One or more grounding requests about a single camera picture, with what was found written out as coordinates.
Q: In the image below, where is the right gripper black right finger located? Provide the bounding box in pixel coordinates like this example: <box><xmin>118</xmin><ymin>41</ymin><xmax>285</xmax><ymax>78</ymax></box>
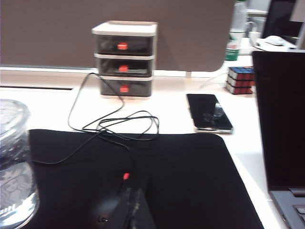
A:
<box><xmin>136</xmin><ymin>187</ymin><xmax>156</xmax><ymax>229</ymax></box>

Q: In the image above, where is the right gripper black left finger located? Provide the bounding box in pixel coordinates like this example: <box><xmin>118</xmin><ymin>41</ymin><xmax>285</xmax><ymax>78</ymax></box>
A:
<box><xmin>113</xmin><ymin>187</ymin><xmax>137</xmax><ymax>229</ymax></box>

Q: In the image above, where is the clear plastic cup with lid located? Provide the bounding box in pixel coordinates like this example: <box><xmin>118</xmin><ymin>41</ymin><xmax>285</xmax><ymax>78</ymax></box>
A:
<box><xmin>0</xmin><ymin>98</ymin><xmax>40</xmax><ymax>228</ymax></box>

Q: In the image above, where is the black open laptop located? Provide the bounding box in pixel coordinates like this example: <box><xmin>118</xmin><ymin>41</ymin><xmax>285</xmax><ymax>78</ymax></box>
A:
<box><xmin>252</xmin><ymin>50</ymin><xmax>305</xmax><ymax>229</ymax></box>

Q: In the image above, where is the black fabric mouse pad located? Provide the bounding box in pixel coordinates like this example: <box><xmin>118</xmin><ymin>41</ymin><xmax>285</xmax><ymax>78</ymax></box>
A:
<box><xmin>28</xmin><ymin>129</ymin><xmax>264</xmax><ymax>229</ymax></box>

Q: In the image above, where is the black smartphone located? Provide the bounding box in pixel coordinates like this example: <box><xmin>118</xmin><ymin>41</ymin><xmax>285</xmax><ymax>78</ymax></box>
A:
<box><xmin>186</xmin><ymin>93</ymin><xmax>234</xmax><ymax>134</ymax></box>

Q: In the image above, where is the Rubik's cube puzzle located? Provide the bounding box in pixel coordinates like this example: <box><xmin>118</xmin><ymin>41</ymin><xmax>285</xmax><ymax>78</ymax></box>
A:
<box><xmin>225</xmin><ymin>66</ymin><xmax>255</xmax><ymax>95</ymax></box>

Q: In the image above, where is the brown fabric desk divider panel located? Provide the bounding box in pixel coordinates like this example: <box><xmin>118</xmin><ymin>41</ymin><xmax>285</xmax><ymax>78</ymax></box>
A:
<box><xmin>0</xmin><ymin>0</ymin><xmax>237</xmax><ymax>73</ymax></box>

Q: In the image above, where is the white mug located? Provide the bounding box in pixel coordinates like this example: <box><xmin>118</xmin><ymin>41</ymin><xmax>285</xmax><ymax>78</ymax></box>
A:
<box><xmin>247</xmin><ymin>30</ymin><xmax>263</xmax><ymax>47</ymax></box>

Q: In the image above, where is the clear bottle with green label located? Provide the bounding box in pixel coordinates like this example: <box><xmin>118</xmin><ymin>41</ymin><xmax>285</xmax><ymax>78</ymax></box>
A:
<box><xmin>225</xmin><ymin>0</ymin><xmax>249</xmax><ymax>62</ymax></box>

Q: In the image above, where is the white computer mouse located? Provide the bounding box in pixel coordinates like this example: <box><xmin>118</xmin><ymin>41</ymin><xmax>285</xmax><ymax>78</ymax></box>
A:
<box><xmin>255</xmin><ymin>35</ymin><xmax>290</xmax><ymax>47</ymax></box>

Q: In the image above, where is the black background monitor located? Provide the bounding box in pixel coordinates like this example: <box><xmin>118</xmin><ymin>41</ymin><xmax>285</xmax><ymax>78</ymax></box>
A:
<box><xmin>261</xmin><ymin>0</ymin><xmax>299</xmax><ymax>40</ymax></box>

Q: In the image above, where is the black wired computer mouse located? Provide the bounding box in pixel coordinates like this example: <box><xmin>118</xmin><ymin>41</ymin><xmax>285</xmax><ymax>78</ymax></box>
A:
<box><xmin>88</xmin><ymin>172</ymin><xmax>143</xmax><ymax>229</ymax></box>

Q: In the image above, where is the thin black mouse cable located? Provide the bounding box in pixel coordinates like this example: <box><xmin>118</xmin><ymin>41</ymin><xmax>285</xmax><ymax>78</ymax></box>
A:
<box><xmin>31</xmin><ymin>72</ymin><xmax>160</xmax><ymax>189</ymax></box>

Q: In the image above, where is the dark translucent drawer red handle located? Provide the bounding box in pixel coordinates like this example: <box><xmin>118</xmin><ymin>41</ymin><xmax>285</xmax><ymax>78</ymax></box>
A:
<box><xmin>94</xmin><ymin>35</ymin><xmax>153</xmax><ymax>55</ymax></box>
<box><xmin>96</xmin><ymin>57</ymin><xmax>153</xmax><ymax>78</ymax></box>
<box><xmin>100</xmin><ymin>79</ymin><xmax>153</xmax><ymax>97</ymax></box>

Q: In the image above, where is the thin white cable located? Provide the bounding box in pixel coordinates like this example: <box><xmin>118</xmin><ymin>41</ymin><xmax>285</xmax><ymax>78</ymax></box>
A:
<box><xmin>200</xmin><ymin>71</ymin><xmax>227</xmax><ymax>89</ymax></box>

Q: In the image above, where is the white desktop drawer organizer frame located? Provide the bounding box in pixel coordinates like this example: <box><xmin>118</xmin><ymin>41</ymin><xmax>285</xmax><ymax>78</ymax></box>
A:
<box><xmin>91</xmin><ymin>20</ymin><xmax>159</xmax><ymax>99</ymax></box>

